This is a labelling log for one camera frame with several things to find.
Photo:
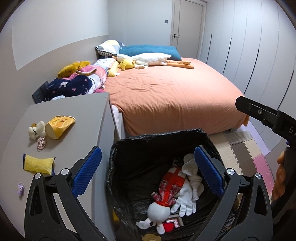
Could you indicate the grey room door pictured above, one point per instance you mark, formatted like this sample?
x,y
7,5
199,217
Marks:
x,y
187,28

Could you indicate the white foam bundle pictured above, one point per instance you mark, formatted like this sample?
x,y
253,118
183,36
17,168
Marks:
x,y
38,131

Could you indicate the small pink round toy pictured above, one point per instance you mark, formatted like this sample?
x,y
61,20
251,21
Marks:
x,y
41,142

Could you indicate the navy patterned blanket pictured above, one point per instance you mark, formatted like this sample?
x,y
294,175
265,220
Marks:
x,y
79,85

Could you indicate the mustard plush toy on bed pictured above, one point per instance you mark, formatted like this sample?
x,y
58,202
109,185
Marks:
x,y
68,70

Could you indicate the white goose plush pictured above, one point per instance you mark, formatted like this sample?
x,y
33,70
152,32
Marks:
x,y
146,60

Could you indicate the light blue cloth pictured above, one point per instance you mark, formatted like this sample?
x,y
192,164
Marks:
x,y
58,97

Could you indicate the person's right hand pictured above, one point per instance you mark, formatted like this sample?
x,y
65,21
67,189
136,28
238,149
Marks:
x,y
279,184

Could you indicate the orange bed cover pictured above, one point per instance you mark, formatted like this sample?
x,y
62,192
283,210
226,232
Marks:
x,y
161,99

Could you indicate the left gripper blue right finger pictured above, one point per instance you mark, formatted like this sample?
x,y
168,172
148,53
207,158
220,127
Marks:
x,y
211,169

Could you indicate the white plush doll red dress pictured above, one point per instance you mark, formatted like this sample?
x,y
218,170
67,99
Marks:
x,y
159,211

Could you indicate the teal long cushion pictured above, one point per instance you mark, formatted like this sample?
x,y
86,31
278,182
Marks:
x,y
133,50

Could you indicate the grey desk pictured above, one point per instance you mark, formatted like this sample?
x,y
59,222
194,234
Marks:
x,y
94,126

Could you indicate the checked white pillow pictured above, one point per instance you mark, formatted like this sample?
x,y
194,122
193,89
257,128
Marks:
x,y
109,48

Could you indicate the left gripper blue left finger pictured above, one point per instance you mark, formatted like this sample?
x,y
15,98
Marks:
x,y
84,169

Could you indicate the yellow pillow by blanket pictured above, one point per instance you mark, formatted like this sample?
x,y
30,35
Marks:
x,y
113,70

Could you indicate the pastel foam floor mat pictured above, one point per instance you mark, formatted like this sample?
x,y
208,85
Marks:
x,y
240,151

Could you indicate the white dotted pillow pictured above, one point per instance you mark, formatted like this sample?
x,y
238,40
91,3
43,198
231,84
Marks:
x,y
105,63

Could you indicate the white cloth gloves bundle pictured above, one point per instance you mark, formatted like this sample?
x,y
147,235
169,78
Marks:
x,y
191,189

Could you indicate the black trash bin bag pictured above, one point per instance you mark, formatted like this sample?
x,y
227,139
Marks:
x,y
136,168

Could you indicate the pink blanket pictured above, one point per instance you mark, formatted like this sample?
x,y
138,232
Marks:
x,y
96,74

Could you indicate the yellow duck plush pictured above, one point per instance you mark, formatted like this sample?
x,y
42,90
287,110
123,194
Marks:
x,y
127,63

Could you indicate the white wardrobe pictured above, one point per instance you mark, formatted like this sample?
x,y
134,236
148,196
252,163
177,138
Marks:
x,y
252,43

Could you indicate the yellow wrapper packet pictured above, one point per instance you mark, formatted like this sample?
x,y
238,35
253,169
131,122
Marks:
x,y
33,164

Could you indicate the small purple pacifier toy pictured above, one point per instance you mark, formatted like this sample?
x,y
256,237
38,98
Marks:
x,y
21,189

